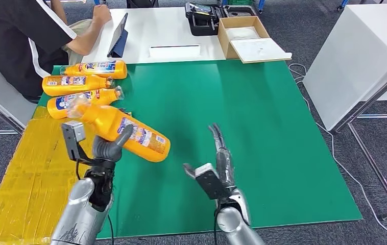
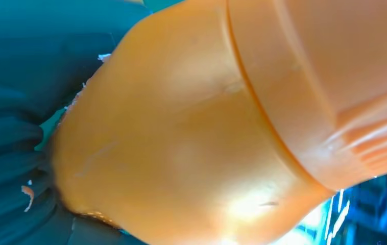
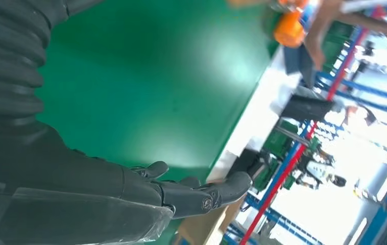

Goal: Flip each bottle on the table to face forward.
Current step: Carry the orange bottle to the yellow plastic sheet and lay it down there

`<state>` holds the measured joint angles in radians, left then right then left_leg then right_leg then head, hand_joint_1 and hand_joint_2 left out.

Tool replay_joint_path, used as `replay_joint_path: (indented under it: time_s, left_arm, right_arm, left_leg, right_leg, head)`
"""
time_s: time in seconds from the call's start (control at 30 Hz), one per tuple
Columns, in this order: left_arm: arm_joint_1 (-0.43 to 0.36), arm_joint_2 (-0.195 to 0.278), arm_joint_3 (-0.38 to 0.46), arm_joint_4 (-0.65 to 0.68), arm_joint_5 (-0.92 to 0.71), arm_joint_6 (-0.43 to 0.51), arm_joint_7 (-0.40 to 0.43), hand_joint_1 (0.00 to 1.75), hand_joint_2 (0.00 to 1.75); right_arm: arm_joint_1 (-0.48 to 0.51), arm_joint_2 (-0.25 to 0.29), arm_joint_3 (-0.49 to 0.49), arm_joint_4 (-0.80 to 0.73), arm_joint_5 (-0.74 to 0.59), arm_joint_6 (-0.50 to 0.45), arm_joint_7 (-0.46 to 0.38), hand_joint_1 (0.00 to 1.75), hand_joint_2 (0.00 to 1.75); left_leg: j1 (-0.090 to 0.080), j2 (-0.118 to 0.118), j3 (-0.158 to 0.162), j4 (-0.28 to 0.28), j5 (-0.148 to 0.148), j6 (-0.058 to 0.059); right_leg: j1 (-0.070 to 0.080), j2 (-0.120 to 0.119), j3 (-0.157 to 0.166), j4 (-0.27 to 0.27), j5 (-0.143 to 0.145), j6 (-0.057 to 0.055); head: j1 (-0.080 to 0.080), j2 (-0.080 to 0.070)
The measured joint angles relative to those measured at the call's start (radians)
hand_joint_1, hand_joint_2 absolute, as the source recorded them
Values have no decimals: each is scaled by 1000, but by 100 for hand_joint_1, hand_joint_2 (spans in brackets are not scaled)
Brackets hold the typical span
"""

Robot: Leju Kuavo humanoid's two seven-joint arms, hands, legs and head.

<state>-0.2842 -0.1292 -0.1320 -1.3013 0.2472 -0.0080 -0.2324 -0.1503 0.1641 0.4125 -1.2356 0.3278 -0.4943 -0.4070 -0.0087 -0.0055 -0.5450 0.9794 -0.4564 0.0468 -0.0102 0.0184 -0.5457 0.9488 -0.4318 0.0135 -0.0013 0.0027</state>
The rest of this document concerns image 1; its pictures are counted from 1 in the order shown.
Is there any black camera cable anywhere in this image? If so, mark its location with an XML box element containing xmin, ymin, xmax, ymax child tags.
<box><xmin>75</xmin><ymin>160</ymin><xmax>115</xmax><ymax>245</ymax></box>
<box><xmin>212</xmin><ymin>206</ymin><xmax>222</xmax><ymax>245</ymax></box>

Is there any open cardboard box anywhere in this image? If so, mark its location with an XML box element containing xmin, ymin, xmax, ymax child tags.
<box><xmin>217</xmin><ymin>15</ymin><xmax>293</xmax><ymax>64</ymax></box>

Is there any white foam insert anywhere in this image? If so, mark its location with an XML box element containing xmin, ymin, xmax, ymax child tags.
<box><xmin>225</xmin><ymin>26</ymin><xmax>261</xmax><ymax>40</ymax></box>

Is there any black left camera cable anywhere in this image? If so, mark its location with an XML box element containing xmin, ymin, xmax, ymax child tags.
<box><xmin>75</xmin><ymin>160</ymin><xmax>115</xmax><ymax>245</ymax></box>

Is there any black right camera cable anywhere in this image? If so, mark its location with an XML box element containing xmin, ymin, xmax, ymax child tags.
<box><xmin>212</xmin><ymin>206</ymin><xmax>222</xmax><ymax>245</ymax></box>

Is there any white desk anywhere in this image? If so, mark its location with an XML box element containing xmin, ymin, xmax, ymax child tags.
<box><xmin>80</xmin><ymin>6</ymin><xmax>230</xmax><ymax>65</ymax></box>

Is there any black tool case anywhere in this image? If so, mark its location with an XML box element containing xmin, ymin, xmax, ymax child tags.
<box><xmin>185</xmin><ymin>2</ymin><xmax>257</xmax><ymax>36</ymax></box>

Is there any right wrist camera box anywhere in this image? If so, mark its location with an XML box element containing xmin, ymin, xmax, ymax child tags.
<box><xmin>195</xmin><ymin>163</ymin><xmax>233</xmax><ymax>201</ymax></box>

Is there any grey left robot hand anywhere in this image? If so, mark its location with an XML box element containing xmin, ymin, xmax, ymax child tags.
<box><xmin>92</xmin><ymin>108</ymin><xmax>135</xmax><ymax>164</ymax></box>

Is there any person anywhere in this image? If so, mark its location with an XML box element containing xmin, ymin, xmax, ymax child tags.
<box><xmin>0</xmin><ymin>0</ymin><xmax>112</xmax><ymax>104</ymax></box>

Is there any white floor cable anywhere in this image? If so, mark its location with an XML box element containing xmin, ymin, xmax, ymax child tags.
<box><xmin>288</xmin><ymin>62</ymin><xmax>387</xmax><ymax>243</ymax></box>

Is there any green table mat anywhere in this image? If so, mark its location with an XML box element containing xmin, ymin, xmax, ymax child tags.
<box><xmin>34</xmin><ymin>60</ymin><xmax>364</xmax><ymax>241</ymax></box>

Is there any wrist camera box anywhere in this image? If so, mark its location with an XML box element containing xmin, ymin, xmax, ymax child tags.
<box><xmin>61</xmin><ymin>121</ymin><xmax>93</xmax><ymax>166</ymax></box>
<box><xmin>195</xmin><ymin>163</ymin><xmax>233</xmax><ymax>201</ymax></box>

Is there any yellow taped cardboard sheet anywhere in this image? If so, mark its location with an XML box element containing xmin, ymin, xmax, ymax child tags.
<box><xmin>0</xmin><ymin>105</ymin><xmax>133</xmax><ymax>245</ymax></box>

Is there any black chair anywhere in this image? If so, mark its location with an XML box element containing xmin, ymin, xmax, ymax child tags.
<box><xmin>127</xmin><ymin>0</ymin><xmax>159</xmax><ymax>8</ymax></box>

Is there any white table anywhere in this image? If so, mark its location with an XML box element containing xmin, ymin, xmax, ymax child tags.
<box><xmin>302</xmin><ymin>4</ymin><xmax>387</xmax><ymax>131</ymax></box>

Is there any person's right hand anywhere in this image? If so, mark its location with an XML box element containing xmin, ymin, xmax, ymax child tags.
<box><xmin>93</xmin><ymin>4</ymin><xmax>112</xmax><ymax>25</ymax></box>

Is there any orange Tide detergent bottle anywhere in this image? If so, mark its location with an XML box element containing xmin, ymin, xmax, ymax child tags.
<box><xmin>67</xmin><ymin>98</ymin><xmax>172</xmax><ymax>163</ymax></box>
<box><xmin>42</xmin><ymin>74</ymin><xmax>116</xmax><ymax>97</ymax></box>
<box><xmin>47</xmin><ymin>86</ymin><xmax>125</xmax><ymax>119</ymax></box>
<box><xmin>60</xmin><ymin>60</ymin><xmax>128</xmax><ymax>80</ymax></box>

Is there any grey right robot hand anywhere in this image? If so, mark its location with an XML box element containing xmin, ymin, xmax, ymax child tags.
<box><xmin>183</xmin><ymin>122</ymin><xmax>237</xmax><ymax>190</ymax></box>

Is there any flat white box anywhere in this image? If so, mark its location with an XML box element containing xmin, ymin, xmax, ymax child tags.
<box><xmin>149</xmin><ymin>44</ymin><xmax>202</xmax><ymax>60</ymax></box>

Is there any tablet in dark folding case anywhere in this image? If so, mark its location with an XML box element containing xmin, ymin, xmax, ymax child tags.
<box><xmin>107</xmin><ymin>12</ymin><xmax>129</xmax><ymax>58</ymax></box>

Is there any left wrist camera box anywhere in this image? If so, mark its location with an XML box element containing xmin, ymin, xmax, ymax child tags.
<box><xmin>61</xmin><ymin>121</ymin><xmax>93</xmax><ymax>166</ymax></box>

